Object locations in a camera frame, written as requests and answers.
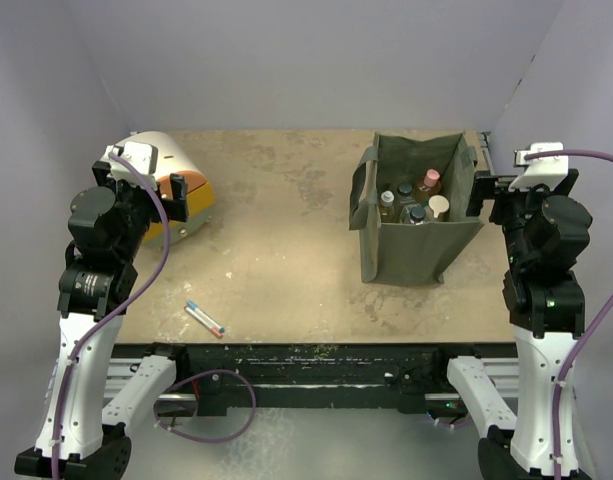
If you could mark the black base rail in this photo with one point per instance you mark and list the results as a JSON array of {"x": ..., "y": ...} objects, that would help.
[{"x": 410, "y": 378}]

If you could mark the orange capped pen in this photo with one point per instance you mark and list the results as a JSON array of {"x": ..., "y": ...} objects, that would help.
[{"x": 213, "y": 330}]

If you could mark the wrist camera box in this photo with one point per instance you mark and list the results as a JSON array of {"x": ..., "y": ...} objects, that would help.
[
  {"x": 541, "y": 166},
  {"x": 141, "y": 156}
]

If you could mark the orange bottle pink cap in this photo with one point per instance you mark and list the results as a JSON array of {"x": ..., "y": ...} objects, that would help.
[{"x": 428, "y": 186}]

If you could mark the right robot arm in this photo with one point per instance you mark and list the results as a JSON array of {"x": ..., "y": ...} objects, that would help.
[{"x": 545, "y": 231}]

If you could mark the green canvas bag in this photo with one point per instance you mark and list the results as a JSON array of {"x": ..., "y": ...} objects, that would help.
[{"x": 403, "y": 254}]

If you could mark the blue capped pen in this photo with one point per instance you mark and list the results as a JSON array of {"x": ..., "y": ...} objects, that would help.
[{"x": 205, "y": 316}]

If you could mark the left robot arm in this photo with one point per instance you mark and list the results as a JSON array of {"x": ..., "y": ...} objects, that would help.
[{"x": 83, "y": 436}]

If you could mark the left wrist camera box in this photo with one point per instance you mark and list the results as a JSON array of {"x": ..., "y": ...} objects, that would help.
[{"x": 141, "y": 156}]

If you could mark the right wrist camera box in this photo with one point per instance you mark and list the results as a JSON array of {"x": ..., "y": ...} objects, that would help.
[{"x": 541, "y": 166}]

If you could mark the clear bottle dark label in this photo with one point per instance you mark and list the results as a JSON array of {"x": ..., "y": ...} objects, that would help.
[{"x": 405, "y": 193}]

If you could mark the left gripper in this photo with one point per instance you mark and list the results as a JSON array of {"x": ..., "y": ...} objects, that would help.
[{"x": 102, "y": 171}]

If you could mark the white round drawer box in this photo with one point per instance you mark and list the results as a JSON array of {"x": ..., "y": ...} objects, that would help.
[{"x": 168, "y": 168}]

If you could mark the green bottle beige cap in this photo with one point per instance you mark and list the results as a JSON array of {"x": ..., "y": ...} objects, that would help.
[{"x": 437, "y": 207}]

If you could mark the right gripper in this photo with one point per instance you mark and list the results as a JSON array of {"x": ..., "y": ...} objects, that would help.
[{"x": 490, "y": 186}]

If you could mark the amber bottle white cap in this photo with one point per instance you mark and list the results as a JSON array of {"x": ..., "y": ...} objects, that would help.
[{"x": 387, "y": 206}]

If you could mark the clear bottle yellow label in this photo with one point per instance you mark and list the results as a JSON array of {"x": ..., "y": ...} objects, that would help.
[{"x": 413, "y": 214}]

